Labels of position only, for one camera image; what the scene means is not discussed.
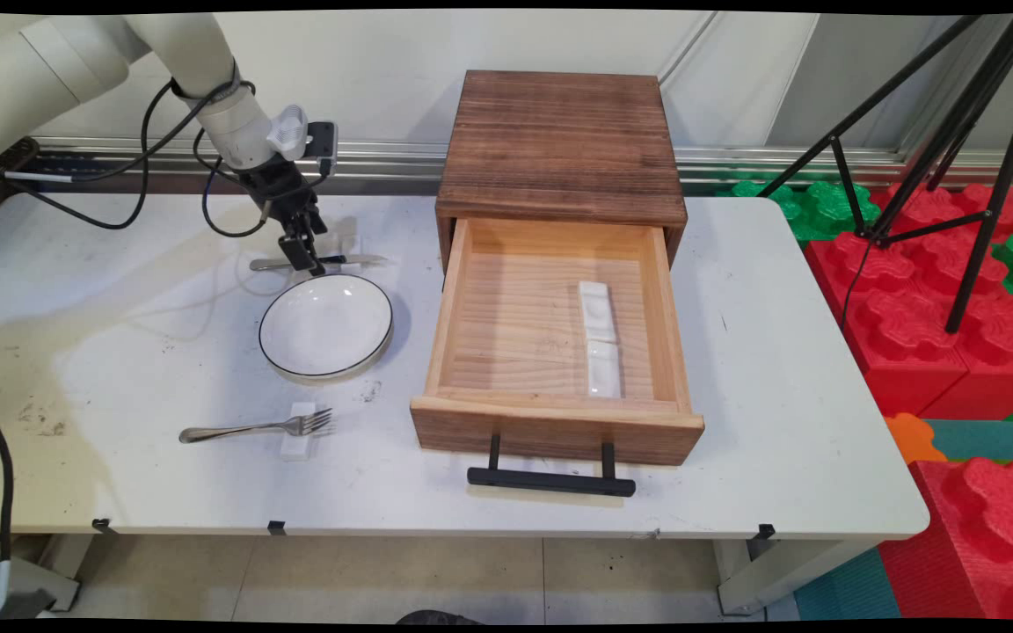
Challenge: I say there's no white plate with black rim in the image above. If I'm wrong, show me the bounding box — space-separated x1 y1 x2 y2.
258 273 395 384

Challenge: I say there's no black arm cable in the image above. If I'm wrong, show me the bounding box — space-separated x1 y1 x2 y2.
0 79 257 231

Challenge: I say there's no black camera cable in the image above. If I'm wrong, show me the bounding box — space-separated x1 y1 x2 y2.
193 127 337 240

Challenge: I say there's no white ribbed camera mount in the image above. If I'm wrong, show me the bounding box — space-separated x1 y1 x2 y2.
266 105 309 162

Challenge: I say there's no white table leg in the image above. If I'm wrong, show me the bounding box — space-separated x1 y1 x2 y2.
716 538 878 615
0 535 94 618

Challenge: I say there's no black power strip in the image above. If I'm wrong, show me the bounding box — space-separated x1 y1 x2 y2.
0 149 151 182

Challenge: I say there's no black tripod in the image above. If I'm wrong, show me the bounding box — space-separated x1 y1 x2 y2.
757 13 1013 335

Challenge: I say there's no aluminium wall rail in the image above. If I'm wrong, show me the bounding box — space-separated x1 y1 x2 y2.
32 136 1013 187

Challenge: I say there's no teal foam mat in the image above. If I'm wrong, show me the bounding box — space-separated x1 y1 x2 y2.
924 418 1013 464
793 546 903 622

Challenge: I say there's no white ceramic cutlery rest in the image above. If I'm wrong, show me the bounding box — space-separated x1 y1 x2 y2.
578 280 618 344
280 402 319 462
329 216 363 272
588 340 623 399

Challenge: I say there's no black drawer handle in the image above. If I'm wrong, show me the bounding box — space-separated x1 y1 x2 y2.
467 433 637 498

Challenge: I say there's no silver table knife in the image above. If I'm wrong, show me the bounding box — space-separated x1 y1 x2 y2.
249 253 390 273

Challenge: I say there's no dark wooden cabinet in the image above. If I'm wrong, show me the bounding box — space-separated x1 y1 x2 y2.
434 70 689 269

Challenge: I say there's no silver fork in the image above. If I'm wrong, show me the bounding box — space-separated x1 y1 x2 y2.
179 408 334 445

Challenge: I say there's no light wooden drawer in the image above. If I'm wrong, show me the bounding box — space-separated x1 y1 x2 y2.
410 218 705 467

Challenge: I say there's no orange foam piece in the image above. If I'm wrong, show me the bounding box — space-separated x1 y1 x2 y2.
884 412 948 466

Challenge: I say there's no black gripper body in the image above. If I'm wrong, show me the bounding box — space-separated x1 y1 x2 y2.
238 158 324 238

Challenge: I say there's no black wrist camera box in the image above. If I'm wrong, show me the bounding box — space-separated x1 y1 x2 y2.
306 120 339 178

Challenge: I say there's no thin black tripod cable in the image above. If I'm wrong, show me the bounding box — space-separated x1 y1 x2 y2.
841 237 877 331

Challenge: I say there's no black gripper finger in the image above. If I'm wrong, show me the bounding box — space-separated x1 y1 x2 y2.
280 230 328 279
295 209 329 258

